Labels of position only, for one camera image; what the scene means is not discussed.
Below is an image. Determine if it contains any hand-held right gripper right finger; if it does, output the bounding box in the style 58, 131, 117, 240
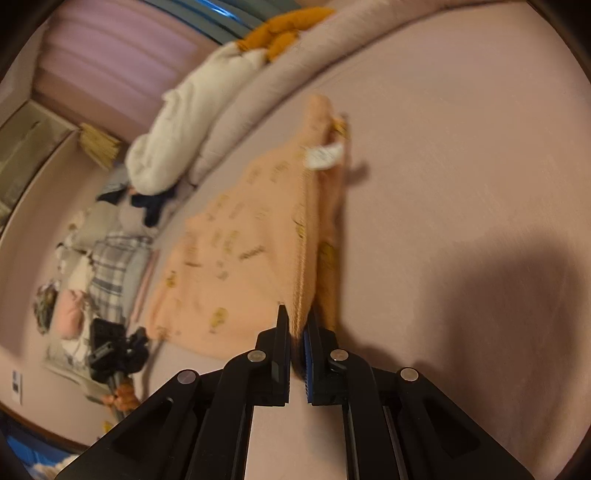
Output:
302, 307, 537, 480

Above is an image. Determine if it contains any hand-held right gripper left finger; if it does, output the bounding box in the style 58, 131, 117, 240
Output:
55, 303, 293, 480

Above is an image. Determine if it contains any peach cartoon print shirt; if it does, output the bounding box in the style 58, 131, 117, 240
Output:
145, 93, 357, 359

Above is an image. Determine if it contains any person's left hand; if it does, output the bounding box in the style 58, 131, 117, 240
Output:
103, 383, 140, 415

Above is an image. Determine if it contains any pink bundled cloth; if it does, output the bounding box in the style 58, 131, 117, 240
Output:
55, 288, 86, 336

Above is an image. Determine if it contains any folded light blue cloth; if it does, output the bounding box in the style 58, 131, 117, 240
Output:
121, 244, 156, 320

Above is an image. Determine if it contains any floral patterned cloth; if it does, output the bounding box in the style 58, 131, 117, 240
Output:
34, 281, 61, 336

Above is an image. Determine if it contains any grey plaid quilt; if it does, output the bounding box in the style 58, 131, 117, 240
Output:
88, 233, 153, 325

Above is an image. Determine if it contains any cream white garment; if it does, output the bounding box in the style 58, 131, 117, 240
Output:
66, 251, 96, 297

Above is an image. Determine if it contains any folded pink cloth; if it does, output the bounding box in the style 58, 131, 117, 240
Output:
131, 255, 161, 325

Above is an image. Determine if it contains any grey green pillow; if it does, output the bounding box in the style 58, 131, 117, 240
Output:
76, 202, 140, 246

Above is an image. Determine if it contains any blue and white fluffy rug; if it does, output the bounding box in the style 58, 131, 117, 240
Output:
0, 418, 82, 480

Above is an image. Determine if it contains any navy garment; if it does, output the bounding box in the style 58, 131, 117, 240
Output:
129, 186, 179, 227

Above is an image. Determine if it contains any yellow pleated curtain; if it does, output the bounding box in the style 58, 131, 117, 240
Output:
78, 122, 123, 169

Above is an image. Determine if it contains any cream headboard shelf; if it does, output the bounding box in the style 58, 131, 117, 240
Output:
0, 99, 77, 223

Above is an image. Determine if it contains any white plush towel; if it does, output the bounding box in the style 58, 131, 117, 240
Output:
124, 6, 336, 195

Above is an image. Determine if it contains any lavender bed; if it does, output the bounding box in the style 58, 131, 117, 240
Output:
131, 0, 591, 480

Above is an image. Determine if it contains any lavender rolled comforter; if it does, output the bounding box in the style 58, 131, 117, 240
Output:
187, 0, 468, 186

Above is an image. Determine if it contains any pink curtain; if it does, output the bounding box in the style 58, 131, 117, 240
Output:
34, 0, 223, 136

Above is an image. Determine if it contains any blue curtain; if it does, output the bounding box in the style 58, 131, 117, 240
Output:
147, 0, 279, 34

